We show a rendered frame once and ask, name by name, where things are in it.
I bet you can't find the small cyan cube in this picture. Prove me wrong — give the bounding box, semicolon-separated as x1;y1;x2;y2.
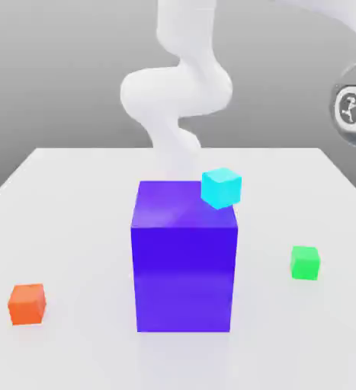
200;167;243;211

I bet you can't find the small green cube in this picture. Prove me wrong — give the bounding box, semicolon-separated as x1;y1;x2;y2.
290;245;321;281

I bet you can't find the large purple box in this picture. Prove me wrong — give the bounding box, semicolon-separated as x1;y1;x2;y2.
130;180;239;334

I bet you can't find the small orange cube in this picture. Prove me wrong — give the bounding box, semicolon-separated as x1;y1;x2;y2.
7;283;47;326

